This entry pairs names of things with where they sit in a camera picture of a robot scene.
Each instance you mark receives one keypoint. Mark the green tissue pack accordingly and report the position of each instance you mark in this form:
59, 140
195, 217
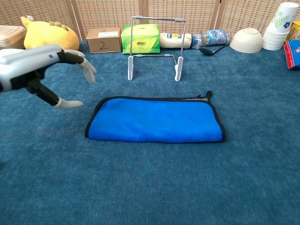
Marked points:
145, 42

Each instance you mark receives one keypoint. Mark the blue carpet table cover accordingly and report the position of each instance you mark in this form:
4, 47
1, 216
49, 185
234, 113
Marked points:
164, 187

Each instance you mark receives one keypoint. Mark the clear plastic water bottle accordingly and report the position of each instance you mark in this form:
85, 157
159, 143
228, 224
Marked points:
215, 37

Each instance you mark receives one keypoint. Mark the grey and blue cloth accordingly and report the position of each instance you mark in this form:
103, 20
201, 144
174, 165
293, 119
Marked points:
152, 122

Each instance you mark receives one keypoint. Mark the beige upturned bowl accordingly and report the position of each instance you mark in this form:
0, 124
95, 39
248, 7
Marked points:
246, 41

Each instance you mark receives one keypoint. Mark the brown cardboard box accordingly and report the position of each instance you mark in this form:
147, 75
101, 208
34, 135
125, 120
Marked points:
103, 44

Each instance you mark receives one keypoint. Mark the beige lidded lunch box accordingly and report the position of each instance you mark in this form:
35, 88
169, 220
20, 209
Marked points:
11, 37

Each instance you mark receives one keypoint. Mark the mayonnaise squeeze bottle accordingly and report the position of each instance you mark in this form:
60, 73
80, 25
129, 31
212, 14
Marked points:
171, 41

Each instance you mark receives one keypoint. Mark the stack of paper cups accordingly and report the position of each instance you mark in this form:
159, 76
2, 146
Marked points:
279, 30

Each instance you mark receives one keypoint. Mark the dark ladle spoon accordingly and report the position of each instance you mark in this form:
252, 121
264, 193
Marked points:
206, 51

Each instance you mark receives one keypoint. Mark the blue biscuit snack bag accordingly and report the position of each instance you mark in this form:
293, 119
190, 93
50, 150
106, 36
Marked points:
294, 54

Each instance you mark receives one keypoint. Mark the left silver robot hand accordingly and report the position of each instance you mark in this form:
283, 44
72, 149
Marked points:
23, 63

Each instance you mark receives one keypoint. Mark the yellow plush toy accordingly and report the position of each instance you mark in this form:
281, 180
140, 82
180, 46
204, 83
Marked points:
47, 35

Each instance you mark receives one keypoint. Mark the wicker folding screen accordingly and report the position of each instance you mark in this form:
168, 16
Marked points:
105, 14

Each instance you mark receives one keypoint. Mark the yellow Lipo snack bag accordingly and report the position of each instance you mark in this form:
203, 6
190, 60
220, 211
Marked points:
295, 31

